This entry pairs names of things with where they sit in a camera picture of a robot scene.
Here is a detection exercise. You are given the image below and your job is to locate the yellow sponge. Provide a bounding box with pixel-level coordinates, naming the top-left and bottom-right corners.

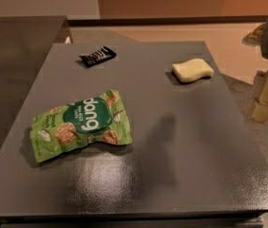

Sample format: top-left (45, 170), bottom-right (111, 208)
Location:
top-left (172, 58), bottom-right (214, 84)

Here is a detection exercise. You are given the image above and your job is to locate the green dang chips bag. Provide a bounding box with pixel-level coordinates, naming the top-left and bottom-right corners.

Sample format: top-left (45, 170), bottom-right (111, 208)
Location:
top-left (29, 90), bottom-right (132, 162)

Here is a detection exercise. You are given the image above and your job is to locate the black candy bar wrapper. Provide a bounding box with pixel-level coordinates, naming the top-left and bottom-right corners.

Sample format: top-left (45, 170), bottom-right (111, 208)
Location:
top-left (81, 46), bottom-right (117, 67)

